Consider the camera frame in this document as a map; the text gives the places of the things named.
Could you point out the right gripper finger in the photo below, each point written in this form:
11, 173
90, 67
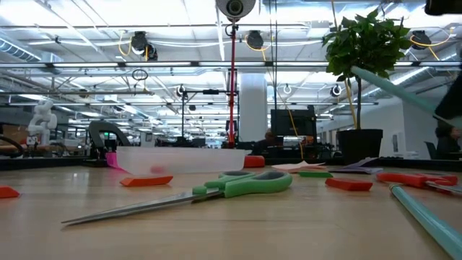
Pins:
453, 101

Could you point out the teal pen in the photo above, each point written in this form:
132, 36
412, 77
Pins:
426, 216
393, 90

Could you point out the purple sticky note pad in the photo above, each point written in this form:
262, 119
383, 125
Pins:
357, 169

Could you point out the red eraser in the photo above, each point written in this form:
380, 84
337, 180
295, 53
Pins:
348, 185

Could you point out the green eraser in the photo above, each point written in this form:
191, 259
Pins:
315, 174

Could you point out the pink sticky note pad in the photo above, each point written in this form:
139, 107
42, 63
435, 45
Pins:
296, 166

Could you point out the clear pencil box pink lid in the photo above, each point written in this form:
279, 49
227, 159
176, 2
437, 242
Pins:
180, 160

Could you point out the orange eraser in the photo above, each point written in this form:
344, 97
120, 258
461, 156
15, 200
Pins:
146, 181
7, 192

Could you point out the person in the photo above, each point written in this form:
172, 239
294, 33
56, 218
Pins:
269, 139
447, 142

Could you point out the green potted plant black pot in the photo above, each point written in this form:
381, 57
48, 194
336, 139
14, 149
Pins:
359, 144

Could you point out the black monitor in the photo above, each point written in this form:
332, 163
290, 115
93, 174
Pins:
293, 122

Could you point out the white building column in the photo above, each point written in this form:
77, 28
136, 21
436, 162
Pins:
252, 108

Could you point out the red desk lamp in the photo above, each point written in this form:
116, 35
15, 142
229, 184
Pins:
232, 72

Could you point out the black camera stand frame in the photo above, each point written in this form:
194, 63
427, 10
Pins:
210, 91

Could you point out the black metal table frame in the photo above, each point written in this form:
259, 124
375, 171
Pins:
54, 164

